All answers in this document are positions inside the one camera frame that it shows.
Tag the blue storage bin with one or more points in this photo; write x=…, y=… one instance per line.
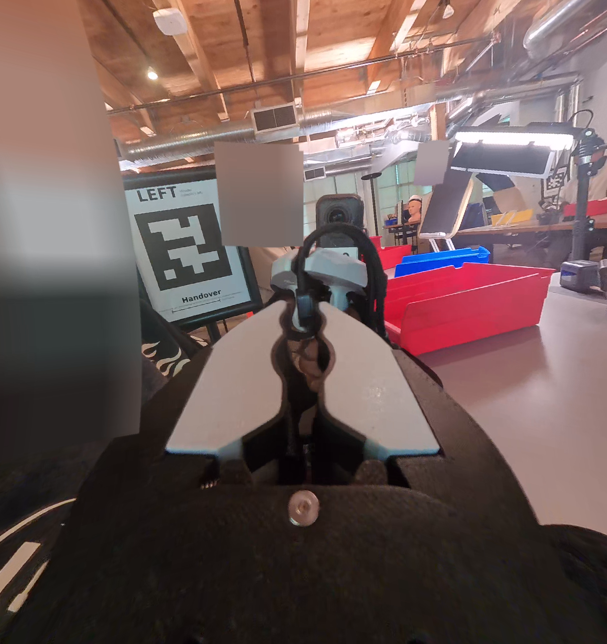
x=434, y=261

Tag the lit studio light panel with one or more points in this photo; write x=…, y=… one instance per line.
x=509, y=136

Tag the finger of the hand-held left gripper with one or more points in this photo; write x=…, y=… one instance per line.
x=338, y=269
x=283, y=274

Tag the mannequin head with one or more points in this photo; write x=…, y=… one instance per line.
x=415, y=209

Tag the black floor lamp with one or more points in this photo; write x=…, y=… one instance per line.
x=371, y=174

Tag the large red storage bin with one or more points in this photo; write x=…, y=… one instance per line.
x=464, y=302

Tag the wood edged office desk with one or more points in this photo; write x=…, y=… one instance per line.
x=534, y=227

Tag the black light stand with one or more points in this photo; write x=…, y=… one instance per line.
x=582, y=221

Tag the yellow storage bins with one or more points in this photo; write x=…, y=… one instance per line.
x=522, y=217

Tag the black framed marker sign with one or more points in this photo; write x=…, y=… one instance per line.
x=192, y=281

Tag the person's left hand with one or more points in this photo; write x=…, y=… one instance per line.
x=313, y=370

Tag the grey desktop device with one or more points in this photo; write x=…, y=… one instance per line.
x=577, y=276

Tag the ceiling air vent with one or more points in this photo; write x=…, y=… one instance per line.
x=274, y=118

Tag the ceiling spot lamp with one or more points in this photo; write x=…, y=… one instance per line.
x=152, y=74

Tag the black printed shirt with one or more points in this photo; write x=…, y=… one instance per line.
x=155, y=327

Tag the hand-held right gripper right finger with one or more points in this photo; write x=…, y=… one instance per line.
x=378, y=397

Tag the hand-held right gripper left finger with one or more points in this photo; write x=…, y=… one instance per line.
x=233, y=392

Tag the dark panel on stand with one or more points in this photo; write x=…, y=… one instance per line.
x=446, y=206

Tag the silver air duct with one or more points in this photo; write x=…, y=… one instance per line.
x=192, y=138
x=549, y=30

